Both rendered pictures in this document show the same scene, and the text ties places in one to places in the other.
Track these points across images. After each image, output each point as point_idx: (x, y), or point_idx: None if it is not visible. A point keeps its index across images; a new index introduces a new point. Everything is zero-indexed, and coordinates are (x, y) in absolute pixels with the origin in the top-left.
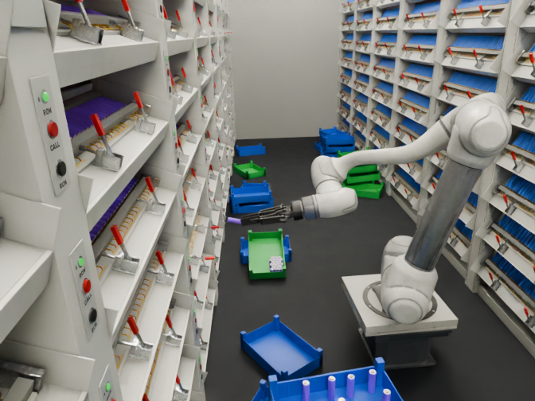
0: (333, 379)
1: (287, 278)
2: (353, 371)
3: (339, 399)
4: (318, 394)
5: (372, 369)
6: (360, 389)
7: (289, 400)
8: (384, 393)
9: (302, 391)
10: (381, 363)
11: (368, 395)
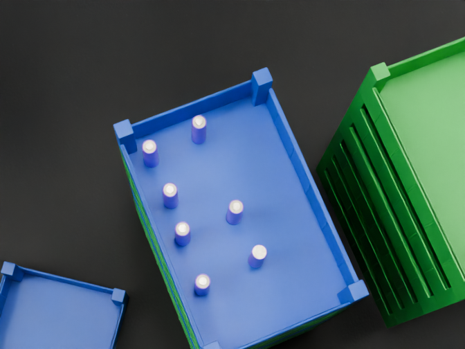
0: (182, 224)
1: None
2: (141, 188)
3: (235, 210)
4: (176, 264)
5: (142, 145)
6: (151, 181)
7: (203, 322)
8: (204, 126)
9: (207, 289)
10: (131, 125)
11: (162, 166)
